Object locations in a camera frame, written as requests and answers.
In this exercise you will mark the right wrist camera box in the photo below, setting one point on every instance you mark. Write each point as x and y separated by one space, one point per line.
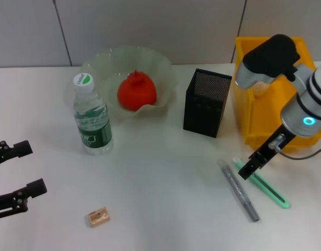
270 55

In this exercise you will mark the yellow plastic bin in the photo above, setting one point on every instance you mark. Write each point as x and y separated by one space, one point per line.
262 117

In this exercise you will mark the translucent green fruit plate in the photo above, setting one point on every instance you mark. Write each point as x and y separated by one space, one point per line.
150 68

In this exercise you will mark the grey marker pen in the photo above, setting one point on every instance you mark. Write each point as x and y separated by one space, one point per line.
237 189

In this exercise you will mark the small beige eraser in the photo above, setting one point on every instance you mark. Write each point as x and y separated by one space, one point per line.
98 216

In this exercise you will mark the black mesh pen holder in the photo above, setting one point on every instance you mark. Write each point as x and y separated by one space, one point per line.
205 112

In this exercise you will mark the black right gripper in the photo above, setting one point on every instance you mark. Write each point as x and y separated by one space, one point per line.
266 156

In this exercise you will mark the green toothbrush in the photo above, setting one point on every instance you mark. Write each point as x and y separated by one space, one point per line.
270 191

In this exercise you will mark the clear green-label water bottle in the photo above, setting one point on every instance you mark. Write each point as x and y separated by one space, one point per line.
93 125

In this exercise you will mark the white paper ball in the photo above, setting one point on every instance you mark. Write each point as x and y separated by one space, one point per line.
260 89

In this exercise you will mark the red-orange toy orange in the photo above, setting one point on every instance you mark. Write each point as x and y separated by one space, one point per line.
137 91

